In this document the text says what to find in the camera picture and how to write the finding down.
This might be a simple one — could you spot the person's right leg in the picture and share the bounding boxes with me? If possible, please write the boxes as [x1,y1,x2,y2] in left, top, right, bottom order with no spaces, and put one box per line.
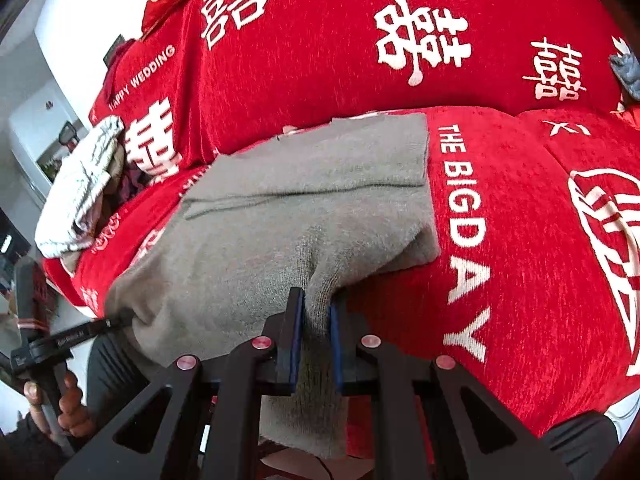
[539,409,622,467]

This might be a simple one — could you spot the person's left hand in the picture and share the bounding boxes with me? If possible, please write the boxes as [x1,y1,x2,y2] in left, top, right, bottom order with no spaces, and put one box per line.
[23,371,97,439]

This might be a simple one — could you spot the blue grey cloth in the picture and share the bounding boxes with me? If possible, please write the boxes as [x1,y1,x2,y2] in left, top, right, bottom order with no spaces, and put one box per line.
[607,50,640,102]

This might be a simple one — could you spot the red wedding sofa cover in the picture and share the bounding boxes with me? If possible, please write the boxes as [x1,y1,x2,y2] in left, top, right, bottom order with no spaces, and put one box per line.
[42,0,640,441]

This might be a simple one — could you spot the person's left leg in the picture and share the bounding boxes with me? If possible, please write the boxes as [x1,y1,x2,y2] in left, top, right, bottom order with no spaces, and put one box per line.
[84,332,157,413]

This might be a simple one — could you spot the grey knit sweater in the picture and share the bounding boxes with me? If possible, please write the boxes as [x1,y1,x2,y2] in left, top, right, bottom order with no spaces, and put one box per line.
[107,112,441,461]

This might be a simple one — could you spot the dark purple cloth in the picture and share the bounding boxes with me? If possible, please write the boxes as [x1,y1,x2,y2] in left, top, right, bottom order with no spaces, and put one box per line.
[102,157,153,213]

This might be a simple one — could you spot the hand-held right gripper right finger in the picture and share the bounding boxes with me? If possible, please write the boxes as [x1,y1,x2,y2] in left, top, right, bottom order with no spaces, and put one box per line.
[331,302,576,480]

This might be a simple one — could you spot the pale grey folded cloth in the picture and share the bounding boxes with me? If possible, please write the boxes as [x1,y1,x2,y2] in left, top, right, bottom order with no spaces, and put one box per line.
[35,115,126,259]

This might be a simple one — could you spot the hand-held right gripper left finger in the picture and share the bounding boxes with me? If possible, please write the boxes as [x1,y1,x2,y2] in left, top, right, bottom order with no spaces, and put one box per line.
[55,287,306,480]

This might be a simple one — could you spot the small black object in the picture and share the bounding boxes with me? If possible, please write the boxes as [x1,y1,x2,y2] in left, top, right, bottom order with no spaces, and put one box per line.
[102,34,127,67]

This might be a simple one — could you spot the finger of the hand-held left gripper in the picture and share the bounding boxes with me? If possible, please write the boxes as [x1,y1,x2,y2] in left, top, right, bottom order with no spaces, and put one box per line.
[50,309,137,350]

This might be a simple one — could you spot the person's left forearm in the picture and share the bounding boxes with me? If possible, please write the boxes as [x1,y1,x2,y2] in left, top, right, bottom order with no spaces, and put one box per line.
[0,412,73,480]

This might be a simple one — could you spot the person's leg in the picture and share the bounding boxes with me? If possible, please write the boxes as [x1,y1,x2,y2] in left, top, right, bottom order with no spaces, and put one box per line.
[84,332,157,413]
[539,409,622,467]

